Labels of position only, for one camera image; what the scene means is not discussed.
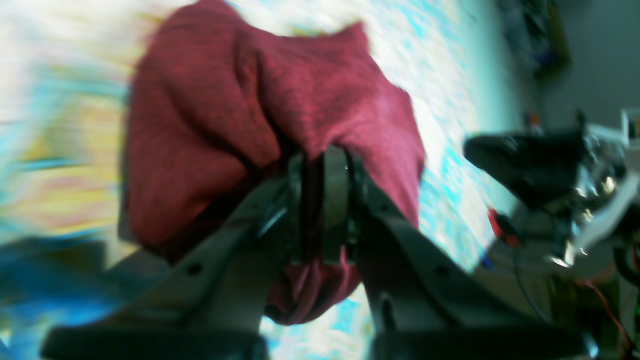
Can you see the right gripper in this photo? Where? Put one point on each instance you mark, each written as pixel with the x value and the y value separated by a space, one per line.
pixel 594 171

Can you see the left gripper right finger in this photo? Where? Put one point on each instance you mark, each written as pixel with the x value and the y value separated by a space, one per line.
pixel 423 305

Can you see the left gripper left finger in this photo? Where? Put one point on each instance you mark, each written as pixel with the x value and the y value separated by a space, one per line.
pixel 210 306

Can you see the dark red t-shirt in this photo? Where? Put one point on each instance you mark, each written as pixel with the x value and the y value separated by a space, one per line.
pixel 218 106

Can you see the patterned tablecloth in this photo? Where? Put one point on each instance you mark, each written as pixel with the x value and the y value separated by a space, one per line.
pixel 67 69

